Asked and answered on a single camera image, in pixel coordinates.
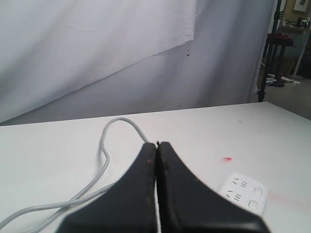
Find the grey power cord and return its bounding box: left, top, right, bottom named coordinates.
left=0, top=117, right=150, bottom=233

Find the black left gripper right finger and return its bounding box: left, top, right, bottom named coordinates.
left=156, top=142, right=269, bottom=233

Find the white background table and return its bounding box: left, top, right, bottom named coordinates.
left=277, top=25, right=311, bottom=79

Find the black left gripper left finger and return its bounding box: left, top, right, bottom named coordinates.
left=57, top=143, right=157, bottom=233

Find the white power strip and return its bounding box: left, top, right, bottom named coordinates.
left=219, top=173, right=268, bottom=216

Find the white backdrop cloth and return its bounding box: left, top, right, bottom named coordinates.
left=0, top=0, right=275, bottom=125

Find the black tripod stand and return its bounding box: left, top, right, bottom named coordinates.
left=258, top=0, right=283, bottom=102

